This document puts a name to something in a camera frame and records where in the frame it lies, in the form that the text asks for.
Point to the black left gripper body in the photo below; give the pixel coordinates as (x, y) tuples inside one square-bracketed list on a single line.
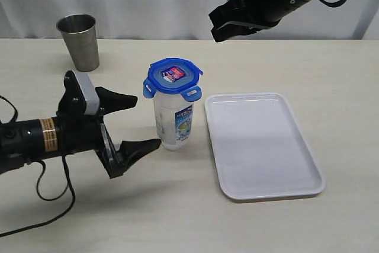
[(80, 133)]

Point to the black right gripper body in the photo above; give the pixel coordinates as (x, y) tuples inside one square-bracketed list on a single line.
[(254, 1)]

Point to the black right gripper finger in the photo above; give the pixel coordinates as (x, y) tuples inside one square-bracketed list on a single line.
[(230, 14), (229, 31)]

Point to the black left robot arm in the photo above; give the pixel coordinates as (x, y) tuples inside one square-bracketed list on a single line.
[(25, 142)]

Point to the white rectangular plastic tray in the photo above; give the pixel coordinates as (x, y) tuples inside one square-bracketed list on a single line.
[(259, 150)]

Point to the blue plastic container lid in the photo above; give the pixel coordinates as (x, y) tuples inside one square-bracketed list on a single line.
[(173, 76)]

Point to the clear plastic tall container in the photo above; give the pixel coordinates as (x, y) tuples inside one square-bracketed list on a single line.
[(173, 117)]

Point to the stainless steel cup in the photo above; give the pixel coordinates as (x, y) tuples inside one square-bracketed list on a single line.
[(79, 34)]

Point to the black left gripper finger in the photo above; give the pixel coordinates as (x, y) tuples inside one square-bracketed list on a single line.
[(132, 151), (110, 102)]

